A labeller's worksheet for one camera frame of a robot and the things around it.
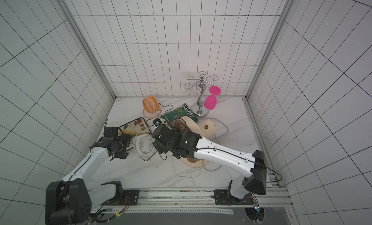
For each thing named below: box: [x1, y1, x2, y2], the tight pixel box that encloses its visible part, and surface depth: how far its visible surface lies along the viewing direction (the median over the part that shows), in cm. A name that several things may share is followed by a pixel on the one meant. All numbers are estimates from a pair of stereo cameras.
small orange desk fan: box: [142, 95, 162, 119], surface depth 107 cm
